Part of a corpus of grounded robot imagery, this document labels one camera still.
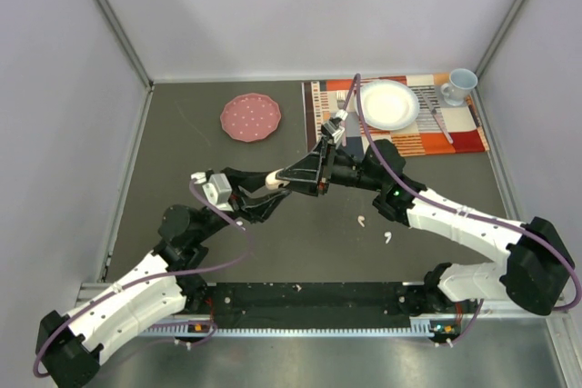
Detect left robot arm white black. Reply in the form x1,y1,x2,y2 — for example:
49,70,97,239
33,168,289,387

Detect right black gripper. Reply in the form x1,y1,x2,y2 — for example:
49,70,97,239
278,136,386,196

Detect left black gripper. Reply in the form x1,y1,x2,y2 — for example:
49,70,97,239
194,167,291,243

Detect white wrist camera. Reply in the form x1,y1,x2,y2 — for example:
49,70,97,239
321,109,347,147
190,172,233,211

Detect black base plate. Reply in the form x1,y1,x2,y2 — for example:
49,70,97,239
181,281,460,330

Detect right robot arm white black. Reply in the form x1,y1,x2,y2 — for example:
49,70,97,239
266,139,575,315

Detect light blue mug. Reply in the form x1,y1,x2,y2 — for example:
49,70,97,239
440,68,478,106

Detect pink polka dot plate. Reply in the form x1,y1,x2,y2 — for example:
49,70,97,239
220,93,282,143

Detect grey slotted cable duct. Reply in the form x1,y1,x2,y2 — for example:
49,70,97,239
141,319,460,339

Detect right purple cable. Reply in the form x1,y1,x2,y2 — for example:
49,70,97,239
343,73,582,348

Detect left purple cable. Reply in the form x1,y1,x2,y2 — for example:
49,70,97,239
32,178,255,378

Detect pink handled knife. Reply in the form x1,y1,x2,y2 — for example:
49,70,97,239
419,90,454,144

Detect patchwork colourful placemat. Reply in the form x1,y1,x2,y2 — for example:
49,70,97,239
302,74,489,157

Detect white paper plate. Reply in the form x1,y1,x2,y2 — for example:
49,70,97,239
354,80,420,131

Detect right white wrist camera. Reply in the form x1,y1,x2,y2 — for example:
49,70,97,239
321,109,347,147

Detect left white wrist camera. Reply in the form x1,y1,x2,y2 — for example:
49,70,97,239
190,172,233,211

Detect aluminium frame rail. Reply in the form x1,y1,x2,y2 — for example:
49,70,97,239
67,283,120,319

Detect purple cable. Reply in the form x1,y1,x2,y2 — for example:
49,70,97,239
32,178,255,378
343,73,582,348

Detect pink handled fork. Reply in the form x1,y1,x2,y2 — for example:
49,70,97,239
336,91,347,147

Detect white earbud charging case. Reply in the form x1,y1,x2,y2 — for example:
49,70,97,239
265,171,290,191

